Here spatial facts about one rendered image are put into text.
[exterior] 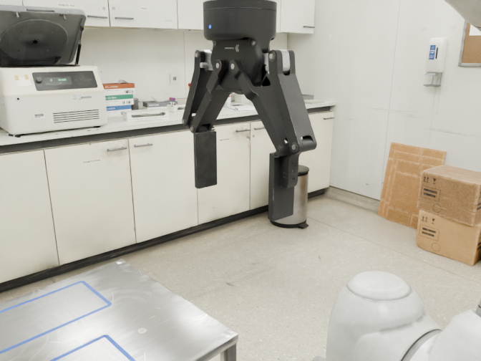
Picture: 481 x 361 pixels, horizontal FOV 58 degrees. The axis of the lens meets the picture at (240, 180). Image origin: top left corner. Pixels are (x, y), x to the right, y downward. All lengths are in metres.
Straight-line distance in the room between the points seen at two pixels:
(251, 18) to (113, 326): 0.70
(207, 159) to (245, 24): 0.18
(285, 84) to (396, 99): 3.35
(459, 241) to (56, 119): 2.64
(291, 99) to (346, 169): 3.70
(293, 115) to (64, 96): 2.35
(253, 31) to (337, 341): 0.56
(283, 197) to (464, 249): 2.83
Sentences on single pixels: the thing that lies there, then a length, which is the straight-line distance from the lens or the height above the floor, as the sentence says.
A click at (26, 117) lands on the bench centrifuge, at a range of 2.65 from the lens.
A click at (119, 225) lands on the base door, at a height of 0.24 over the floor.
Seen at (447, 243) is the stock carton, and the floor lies 0.10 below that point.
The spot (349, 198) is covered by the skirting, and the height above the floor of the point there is 0.03.
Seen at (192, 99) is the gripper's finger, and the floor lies 1.30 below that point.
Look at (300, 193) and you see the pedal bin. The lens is 3.38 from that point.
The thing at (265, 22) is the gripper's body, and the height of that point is 1.38.
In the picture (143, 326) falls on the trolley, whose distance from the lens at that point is 0.94.
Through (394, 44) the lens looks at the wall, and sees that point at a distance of 3.76.
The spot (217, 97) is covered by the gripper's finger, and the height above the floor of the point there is 1.30.
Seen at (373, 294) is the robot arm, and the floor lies 0.97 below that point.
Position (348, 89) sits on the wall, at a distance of 4.00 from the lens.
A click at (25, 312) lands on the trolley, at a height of 0.82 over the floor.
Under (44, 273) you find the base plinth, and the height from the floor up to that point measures 0.03.
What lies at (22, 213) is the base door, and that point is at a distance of 2.75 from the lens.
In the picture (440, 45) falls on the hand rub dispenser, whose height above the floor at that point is 1.39.
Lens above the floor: 1.36
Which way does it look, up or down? 17 degrees down
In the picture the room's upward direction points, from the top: straight up
